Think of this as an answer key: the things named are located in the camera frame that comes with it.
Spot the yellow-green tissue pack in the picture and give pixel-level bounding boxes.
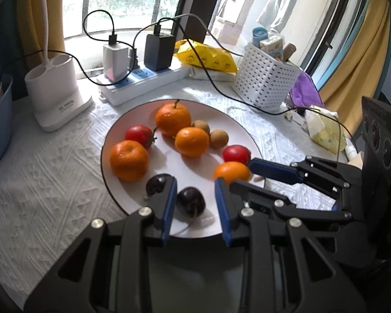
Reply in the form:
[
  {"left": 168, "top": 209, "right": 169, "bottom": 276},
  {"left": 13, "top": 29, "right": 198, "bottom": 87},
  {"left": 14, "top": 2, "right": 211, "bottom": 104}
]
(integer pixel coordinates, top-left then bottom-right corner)
[{"left": 304, "top": 106, "right": 347, "bottom": 154}]

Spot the dark teal curtain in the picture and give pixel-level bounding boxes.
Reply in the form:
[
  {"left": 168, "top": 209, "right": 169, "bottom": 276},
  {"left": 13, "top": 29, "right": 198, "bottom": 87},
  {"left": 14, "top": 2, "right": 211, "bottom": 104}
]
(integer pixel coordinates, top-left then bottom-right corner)
[{"left": 0, "top": 0, "right": 27, "bottom": 101}]

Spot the white charger black cable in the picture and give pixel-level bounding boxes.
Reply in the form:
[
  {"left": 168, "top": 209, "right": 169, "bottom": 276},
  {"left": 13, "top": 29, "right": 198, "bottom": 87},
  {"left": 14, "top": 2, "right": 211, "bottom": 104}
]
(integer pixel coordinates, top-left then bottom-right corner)
[{"left": 83, "top": 10, "right": 118, "bottom": 44}]

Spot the dark plum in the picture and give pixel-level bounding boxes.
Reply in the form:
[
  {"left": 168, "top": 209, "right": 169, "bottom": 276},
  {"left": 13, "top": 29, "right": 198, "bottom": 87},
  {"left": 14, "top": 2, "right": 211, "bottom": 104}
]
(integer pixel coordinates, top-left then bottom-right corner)
[
  {"left": 145, "top": 173, "right": 172, "bottom": 198},
  {"left": 176, "top": 186, "right": 206, "bottom": 218}
]

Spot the large orange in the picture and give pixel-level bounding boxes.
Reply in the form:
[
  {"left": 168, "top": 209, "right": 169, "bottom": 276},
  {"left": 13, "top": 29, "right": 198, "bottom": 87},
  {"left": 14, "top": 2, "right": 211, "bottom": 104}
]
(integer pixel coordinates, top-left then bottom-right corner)
[{"left": 109, "top": 140, "right": 150, "bottom": 182}]

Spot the dark window post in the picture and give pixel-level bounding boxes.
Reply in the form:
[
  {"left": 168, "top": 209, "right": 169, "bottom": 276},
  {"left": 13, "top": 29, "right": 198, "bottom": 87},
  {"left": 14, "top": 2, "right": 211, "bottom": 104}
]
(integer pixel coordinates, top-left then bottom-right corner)
[{"left": 174, "top": 0, "right": 227, "bottom": 44}]

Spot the white plate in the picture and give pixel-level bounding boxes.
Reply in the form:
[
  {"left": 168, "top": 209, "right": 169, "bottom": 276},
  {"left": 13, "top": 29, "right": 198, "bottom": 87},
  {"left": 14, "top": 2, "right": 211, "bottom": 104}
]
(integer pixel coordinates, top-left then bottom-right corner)
[{"left": 100, "top": 99, "right": 266, "bottom": 239}]

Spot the white power strip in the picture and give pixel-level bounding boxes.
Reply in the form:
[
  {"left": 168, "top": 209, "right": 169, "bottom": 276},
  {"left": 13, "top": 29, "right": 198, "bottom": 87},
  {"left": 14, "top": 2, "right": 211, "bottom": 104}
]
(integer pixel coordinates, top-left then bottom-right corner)
[{"left": 96, "top": 63, "right": 191, "bottom": 106}]

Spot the long black cable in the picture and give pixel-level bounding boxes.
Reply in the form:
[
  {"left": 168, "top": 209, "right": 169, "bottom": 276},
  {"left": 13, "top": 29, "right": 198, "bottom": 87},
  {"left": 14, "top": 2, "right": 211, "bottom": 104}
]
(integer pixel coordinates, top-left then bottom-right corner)
[{"left": 132, "top": 18, "right": 351, "bottom": 144}]

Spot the blue item in basket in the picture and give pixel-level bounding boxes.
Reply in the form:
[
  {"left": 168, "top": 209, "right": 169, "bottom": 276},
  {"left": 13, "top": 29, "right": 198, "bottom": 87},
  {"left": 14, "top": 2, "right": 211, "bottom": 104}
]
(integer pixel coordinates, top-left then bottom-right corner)
[{"left": 252, "top": 27, "right": 268, "bottom": 48}]

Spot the purple cloth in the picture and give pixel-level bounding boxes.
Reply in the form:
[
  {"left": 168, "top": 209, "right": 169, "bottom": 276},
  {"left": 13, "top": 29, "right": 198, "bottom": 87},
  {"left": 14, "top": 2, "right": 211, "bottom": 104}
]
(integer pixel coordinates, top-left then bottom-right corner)
[{"left": 288, "top": 72, "right": 325, "bottom": 108}]

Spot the orange with stem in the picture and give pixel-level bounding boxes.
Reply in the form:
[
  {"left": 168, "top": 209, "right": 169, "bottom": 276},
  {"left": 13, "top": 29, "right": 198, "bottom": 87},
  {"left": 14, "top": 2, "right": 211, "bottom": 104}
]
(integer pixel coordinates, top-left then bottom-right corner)
[{"left": 155, "top": 99, "right": 192, "bottom": 138}]

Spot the yellow packet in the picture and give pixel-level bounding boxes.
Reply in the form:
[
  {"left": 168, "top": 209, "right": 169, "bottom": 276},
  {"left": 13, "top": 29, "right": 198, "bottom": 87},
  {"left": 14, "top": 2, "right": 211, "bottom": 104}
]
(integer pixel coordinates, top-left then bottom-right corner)
[{"left": 174, "top": 39, "right": 238, "bottom": 73}]

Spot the brown kiwi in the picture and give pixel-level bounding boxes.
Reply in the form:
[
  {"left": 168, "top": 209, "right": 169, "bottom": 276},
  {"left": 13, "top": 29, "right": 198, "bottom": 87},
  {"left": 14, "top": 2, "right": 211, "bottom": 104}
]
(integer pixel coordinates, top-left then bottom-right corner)
[
  {"left": 209, "top": 129, "right": 229, "bottom": 148},
  {"left": 192, "top": 119, "right": 211, "bottom": 135}
]

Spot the blue plastic bin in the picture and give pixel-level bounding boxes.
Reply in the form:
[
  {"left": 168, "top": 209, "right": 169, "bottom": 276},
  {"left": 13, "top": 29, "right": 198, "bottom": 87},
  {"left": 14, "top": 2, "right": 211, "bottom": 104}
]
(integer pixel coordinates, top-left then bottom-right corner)
[{"left": 0, "top": 73, "right": 14, "bottom": 170}]

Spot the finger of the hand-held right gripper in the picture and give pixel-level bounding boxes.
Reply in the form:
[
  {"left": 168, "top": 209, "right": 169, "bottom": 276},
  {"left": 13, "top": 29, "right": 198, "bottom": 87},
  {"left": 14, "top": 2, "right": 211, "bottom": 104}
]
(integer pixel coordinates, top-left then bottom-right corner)
[
  {"left": 230, "top": 180, "right": 352, "bottom": 220},
  {"left": 248, "top": 156, "right": 362, "bottom": 199}
]

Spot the brown wooden item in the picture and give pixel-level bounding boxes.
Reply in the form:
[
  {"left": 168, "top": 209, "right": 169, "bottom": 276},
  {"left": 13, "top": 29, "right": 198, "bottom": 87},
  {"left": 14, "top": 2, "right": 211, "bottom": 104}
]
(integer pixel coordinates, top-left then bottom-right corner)
[{"left": 282, "top": 43, "right": 297, "bottom": 62}]

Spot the red cherry tomato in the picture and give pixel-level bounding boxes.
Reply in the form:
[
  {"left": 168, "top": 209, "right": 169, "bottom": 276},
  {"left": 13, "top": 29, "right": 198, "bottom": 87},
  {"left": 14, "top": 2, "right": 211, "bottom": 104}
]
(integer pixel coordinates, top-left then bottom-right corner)
[
  {"left": 222, "top": 145, "right": 251, "bottom": 165},
  {"left": 125, "top": 124, "right": 157, "bottom": 149}
]

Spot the white perforated basket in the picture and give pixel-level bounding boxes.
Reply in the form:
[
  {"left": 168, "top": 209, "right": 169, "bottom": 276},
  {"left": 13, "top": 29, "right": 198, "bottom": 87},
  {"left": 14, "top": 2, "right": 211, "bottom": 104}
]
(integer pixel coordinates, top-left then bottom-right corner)
[{"left": 232, "top": 42, "right": 303, "bottom": 110}]

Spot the hanging grey garment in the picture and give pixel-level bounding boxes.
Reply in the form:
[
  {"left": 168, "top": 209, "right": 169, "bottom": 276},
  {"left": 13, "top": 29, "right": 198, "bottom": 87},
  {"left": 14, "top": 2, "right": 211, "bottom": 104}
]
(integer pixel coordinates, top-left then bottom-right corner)
[{"left": 257, "top": 0, "right": 305, "bottom": 33}]

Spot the yellow curtain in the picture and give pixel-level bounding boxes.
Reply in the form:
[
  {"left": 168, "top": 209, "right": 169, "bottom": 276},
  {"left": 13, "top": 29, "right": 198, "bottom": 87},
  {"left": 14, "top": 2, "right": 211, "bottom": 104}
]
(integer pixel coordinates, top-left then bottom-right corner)
[
  {"left": 18, "top": 0, "right": 66, "bottom": 70},
  {"left": 319, "top": 0, "right": 391, "bottom": 137}
]

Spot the small black plug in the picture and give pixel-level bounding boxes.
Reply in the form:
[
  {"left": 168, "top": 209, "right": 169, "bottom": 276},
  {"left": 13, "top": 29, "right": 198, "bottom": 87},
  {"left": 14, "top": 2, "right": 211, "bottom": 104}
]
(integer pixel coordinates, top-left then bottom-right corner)
[{"left": 127, "top": 47, "right": 140, "bottom": 70}]

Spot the thin black lamp cable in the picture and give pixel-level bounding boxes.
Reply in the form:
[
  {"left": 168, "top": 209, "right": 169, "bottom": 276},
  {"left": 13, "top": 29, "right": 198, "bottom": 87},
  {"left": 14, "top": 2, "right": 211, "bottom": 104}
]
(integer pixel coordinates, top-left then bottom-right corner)
[{"left": 20, "top": 50, "right": 101, "bottom": 87}]

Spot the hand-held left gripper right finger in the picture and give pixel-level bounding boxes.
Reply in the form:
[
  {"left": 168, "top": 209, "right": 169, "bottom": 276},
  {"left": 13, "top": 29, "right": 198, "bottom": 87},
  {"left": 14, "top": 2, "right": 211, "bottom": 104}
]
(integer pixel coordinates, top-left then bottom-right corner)
[{"left": 214, "top": 178, "right": 367, "bottom": 313}]

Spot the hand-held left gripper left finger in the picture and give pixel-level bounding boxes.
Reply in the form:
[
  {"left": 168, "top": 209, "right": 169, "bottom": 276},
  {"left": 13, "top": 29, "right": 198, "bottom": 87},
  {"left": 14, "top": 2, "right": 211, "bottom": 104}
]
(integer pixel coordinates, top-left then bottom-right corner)
[{"left": 24, "top": 176, "right": 178, "bottom": 313}]

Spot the bear print carton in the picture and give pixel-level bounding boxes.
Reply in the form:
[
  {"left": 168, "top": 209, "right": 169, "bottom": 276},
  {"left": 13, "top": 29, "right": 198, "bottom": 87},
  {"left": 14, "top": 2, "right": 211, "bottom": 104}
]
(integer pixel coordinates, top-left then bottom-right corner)
[{"left": 259, "top": 35, "right": 285, "bottom": 61}]

